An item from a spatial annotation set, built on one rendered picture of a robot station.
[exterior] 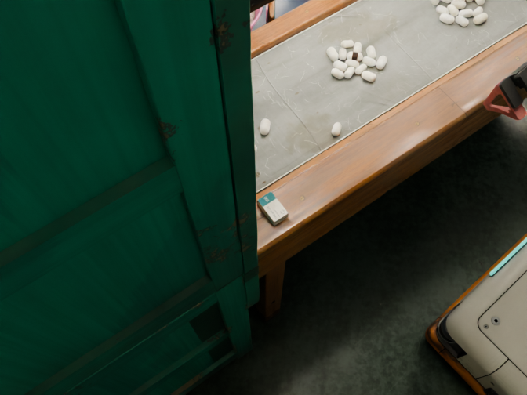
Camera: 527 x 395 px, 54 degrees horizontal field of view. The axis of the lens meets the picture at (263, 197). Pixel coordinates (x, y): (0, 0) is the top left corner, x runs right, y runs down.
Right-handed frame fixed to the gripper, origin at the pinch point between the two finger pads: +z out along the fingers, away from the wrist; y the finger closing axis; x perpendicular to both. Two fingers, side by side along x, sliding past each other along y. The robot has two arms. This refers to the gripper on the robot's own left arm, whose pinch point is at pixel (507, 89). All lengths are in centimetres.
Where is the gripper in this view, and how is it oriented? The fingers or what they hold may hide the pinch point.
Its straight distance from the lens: 99.4
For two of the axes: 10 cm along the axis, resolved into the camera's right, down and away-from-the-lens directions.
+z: -2.9, 0.6, 9.5
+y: -7.7, 5.8, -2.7
